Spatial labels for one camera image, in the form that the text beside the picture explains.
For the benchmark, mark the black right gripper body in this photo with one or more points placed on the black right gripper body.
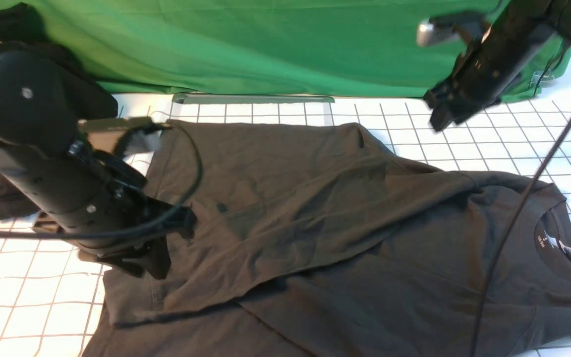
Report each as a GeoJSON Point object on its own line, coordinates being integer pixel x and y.
{"type": "Point", "coordinates": [495, 56]}

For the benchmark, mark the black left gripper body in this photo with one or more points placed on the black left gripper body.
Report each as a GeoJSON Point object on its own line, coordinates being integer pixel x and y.
{"type": "Point", "coordinates": [96, 201]}

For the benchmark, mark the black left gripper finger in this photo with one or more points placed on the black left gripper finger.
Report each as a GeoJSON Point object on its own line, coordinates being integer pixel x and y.
{"type": "Point", "coordinates": [152, 258]}

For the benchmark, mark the dark gray long-sleeved shirt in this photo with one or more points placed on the dark gray long-sleeved shirt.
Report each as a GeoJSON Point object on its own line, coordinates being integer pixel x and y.
{"type": "Point", "coordinates": [315, 242]}

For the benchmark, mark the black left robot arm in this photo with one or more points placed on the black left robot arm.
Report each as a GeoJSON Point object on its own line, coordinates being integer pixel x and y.
{"type": "Point", "coordinates": [38, 123]}

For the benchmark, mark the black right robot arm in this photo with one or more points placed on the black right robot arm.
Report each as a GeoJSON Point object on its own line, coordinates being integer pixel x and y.
{"type": "Point", "coordinates": [495, 54]}

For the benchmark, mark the blue binder clip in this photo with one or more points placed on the blue binder clip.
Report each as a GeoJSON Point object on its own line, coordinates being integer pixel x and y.
{"type": "Point", "coordinates": [541, 78]}

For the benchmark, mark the white grid table mat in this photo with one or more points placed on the white grid table mat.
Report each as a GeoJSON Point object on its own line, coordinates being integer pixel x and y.
{"type": "Point", "coordinates": [50, 301]}

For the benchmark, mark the clear acrylic strip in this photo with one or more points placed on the clear acrylic strip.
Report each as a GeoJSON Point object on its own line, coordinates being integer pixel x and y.
{"type": "Point", "coordinates": [222, 99]}

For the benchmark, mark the green backdrop cloth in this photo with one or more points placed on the green backdrop cloth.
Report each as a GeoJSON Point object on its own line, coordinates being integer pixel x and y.
{"type": "Point", "coordinates": [343, 48]}

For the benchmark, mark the black crumpled garment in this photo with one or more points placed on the black crumpled garment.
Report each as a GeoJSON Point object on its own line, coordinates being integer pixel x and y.
{"type": "Point", "coordinates": [22, 23]}

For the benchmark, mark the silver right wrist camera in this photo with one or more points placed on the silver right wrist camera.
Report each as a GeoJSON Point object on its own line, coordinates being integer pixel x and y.
{"type": "Point", "coordinates": [467, 25]}

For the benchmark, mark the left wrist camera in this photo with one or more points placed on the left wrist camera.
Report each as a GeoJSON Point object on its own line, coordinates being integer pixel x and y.
{"type": "Point", "coordinates": [123, 136]}

